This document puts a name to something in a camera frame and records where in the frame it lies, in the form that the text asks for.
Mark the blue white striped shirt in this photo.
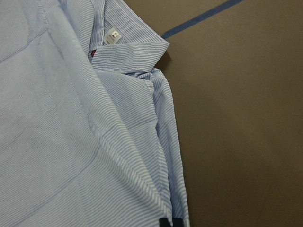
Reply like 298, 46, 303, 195
0, 0, 190, 227

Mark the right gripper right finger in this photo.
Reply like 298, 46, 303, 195
173, 218, 184, 227

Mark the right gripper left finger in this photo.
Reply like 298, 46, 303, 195
159, 218, 171, 227

